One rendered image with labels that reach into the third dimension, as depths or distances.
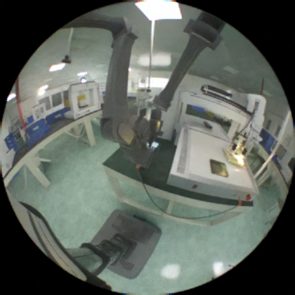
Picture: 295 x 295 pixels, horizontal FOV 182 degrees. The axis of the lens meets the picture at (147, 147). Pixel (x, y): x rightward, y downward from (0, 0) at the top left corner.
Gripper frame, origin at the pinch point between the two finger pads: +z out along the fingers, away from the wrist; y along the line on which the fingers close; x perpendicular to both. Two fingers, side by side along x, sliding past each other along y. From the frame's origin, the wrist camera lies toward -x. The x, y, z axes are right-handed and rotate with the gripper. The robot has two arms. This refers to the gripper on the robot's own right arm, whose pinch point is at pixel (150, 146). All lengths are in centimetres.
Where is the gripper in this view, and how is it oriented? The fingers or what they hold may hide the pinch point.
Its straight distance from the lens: 51.0
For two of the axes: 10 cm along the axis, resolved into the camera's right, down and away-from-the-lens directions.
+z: -1.6, 9.1, 3.8
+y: -9.1, -2.8, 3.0
